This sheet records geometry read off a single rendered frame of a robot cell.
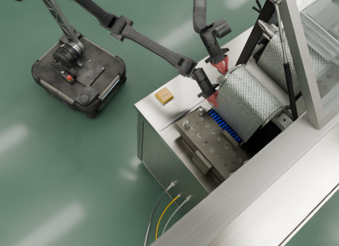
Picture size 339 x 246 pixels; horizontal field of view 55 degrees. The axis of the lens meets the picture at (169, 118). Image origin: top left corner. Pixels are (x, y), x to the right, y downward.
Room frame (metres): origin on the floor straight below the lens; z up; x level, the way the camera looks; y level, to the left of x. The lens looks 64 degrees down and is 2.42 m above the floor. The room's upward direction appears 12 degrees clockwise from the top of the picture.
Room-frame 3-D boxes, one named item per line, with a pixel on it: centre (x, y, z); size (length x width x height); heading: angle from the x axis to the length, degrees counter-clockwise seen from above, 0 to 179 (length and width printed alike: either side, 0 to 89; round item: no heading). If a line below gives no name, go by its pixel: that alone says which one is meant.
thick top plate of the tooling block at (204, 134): (0.59, -0.24, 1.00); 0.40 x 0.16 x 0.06; 50
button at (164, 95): (0.86, 0.05, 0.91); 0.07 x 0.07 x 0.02; 50
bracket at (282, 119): (0.64, -0.46, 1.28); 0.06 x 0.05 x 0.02; 50
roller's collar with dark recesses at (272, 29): (1.04, -0.37, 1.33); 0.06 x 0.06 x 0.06; 50
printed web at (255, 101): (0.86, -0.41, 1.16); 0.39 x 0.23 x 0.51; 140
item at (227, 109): (0.71, -0.29, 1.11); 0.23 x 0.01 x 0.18; 50
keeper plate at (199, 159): (0.51, -0.19, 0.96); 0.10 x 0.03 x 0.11; 50
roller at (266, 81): (0.85, -0.40, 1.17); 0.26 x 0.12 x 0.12; 50
